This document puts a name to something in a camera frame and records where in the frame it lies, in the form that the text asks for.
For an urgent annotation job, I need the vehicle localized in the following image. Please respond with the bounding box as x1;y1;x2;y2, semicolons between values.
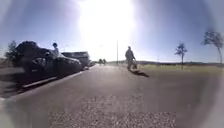
61;50;91;69

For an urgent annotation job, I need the person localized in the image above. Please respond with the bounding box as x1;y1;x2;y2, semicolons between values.
124;45;139;71
51;41;61;58

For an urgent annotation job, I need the pale concrete kerb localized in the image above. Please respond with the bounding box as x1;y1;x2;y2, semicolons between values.
0;66;92;101

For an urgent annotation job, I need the dark car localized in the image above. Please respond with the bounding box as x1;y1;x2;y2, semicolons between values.
15;41;83;86

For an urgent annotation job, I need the dark asphalt parking area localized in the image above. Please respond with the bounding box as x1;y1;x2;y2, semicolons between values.
0;65;88;100

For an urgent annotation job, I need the grey asphalt path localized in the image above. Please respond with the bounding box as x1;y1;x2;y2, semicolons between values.
0;63;224;128

